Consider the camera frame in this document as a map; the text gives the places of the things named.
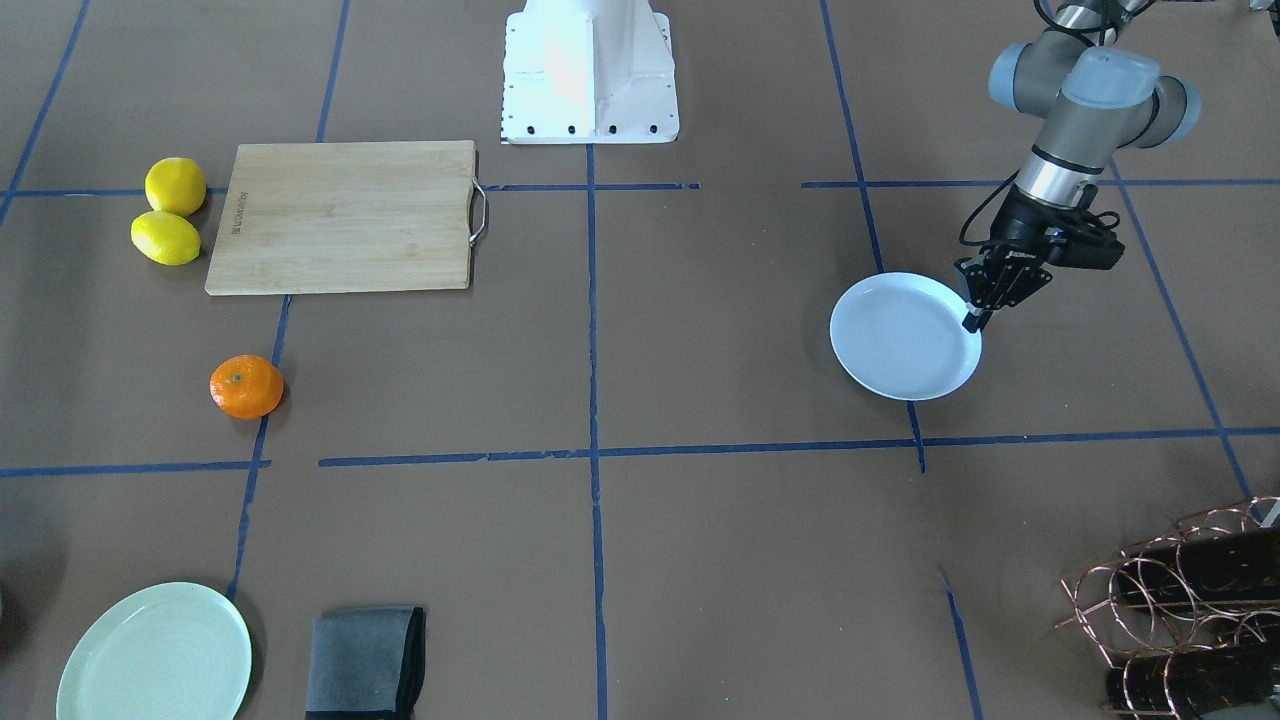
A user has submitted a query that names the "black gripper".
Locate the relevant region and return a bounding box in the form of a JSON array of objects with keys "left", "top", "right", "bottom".
[{"left": 955, "top": 187, "right": 1079, "bottom": 334}]

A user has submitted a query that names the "light blue plate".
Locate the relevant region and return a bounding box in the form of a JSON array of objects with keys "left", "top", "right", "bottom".
[{"left": 829, "top": 272, "right": 983, "bottom": 402}]

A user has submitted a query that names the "orange fruit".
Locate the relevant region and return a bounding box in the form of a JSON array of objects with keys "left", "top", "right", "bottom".
[{"left": 209, "top": 354, "right": 285, "bottom": 420}]

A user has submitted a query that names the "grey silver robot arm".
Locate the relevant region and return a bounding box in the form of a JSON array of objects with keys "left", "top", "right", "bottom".
[{"left": 955, "top": 1, "right": 1201, "bottom": 333}]

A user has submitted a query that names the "light green plate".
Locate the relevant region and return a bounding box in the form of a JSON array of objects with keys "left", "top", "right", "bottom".
[{"left": 55, "top": 582, "right": 253, "bottom": 719}]

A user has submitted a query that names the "dark wine bottle upper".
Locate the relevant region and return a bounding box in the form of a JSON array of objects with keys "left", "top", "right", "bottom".
[{"left": 1114, "top": 527, "right": 1279, "bottom": 612}]

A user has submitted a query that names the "dark wine bottle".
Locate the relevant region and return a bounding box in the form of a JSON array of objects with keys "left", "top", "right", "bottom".
[
  {"left": 1105, "top": 643, "right": 1279, "bottom": 719},
  {"left": 1114, "top": 527, "right": 1279, "bottom": 612}
]

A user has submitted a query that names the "dark wine bottle lower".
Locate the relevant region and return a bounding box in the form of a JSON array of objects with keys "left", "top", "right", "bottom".
[{"left": 1105, "top": 643, "right": 1279, "bottom": 719}]

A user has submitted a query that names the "bamboo cutting board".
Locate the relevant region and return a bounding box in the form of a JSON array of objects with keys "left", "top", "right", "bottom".
[{"left": 205, "top": 140, "right": 488, "bottom": 297}]

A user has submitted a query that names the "folded grey cloth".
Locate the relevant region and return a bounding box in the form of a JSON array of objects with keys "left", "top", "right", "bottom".
[{"left": 303, "top": 606, "right": 428, "bottom": 719}]

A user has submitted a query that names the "upper yellow lemon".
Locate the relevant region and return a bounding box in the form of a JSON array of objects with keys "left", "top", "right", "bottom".
[{"left": 143, "top": 158, "right": 207, "bottom": 217}]

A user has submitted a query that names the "yellow lemon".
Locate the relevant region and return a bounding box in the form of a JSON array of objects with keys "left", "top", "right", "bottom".
[
  {"left": 131, "top": 210, "right": 202, "bottom": 266},
  {"left": 143, "top": 158, "right": 207, "bottom": 217}
]

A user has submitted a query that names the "lower yellow lemon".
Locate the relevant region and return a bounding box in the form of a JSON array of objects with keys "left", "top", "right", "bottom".
[{"left": 131, "top": 210, "right": 202, "bottom": 266}]

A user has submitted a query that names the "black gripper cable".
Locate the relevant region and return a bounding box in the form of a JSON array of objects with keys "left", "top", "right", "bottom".
[{"left": 959, "top": 172, "right": 1019, "bottom": 249}]

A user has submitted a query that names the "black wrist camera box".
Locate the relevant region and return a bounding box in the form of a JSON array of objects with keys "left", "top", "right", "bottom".
[{"left": 1046, "top": 210, "right": 1126, "bottom": 270}]

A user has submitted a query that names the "copper wire bottle rack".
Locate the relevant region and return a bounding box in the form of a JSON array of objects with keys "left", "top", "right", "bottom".
[{"left": 1060, "top": 497, "right": 1279, "bottom": 719}]

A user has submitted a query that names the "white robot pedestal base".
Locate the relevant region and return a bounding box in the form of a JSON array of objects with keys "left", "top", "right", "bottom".
[{"left": 499, "top": 1, "right": 681, "bottom": 145}]

